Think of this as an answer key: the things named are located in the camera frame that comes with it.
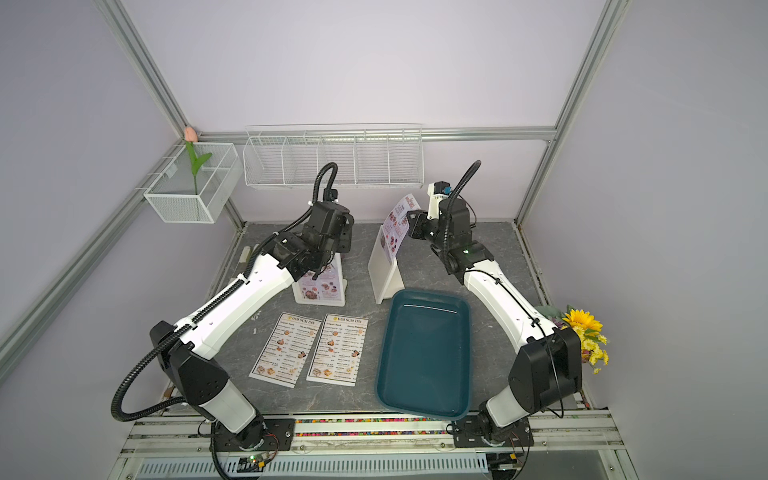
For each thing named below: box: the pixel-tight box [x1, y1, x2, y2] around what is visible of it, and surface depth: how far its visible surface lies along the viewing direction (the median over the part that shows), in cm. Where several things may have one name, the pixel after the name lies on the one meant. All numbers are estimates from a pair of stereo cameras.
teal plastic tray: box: [376, 288, 471, 419], surface depth 88 cm
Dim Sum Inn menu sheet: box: [249, 312, 322, 388], surface depth 89 cm
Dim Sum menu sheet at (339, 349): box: [306, 314, 369, 387], surface depth 89 cm
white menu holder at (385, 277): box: [368, 225, 405, 305], surface depth 95 cm
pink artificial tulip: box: [184, 126, 213, 195], surface depth 92 cm
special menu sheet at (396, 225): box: [381, 194, 423, 264], surface depth 86 cm
